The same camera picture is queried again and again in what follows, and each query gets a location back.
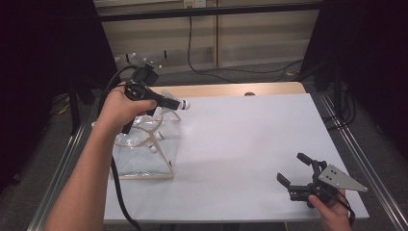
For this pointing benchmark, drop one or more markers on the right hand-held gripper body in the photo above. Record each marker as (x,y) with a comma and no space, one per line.
(340,179)

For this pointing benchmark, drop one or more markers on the black curtain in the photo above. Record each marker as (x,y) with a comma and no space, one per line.
(38,64)
(378,48)

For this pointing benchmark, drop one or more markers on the black stand post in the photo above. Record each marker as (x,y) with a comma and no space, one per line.
(74,112)
(337,96)

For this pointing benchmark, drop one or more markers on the metal floor rail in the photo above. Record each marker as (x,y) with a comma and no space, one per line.
(364,162)
(54,186)

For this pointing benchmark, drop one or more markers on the black horizontal bar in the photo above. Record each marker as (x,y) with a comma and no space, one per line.
(208,12)

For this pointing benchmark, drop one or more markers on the person's right hand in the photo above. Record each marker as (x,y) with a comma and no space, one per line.
(335,216)

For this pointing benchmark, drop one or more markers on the person's left hand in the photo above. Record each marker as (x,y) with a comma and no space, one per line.
(123,110)

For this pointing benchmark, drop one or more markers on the white paper sheet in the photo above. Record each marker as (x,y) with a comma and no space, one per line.
(256,144)

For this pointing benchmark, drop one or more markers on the white wall socket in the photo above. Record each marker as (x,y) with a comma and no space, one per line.
(198,3)

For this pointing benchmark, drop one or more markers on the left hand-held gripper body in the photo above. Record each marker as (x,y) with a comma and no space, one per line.
(141,86)

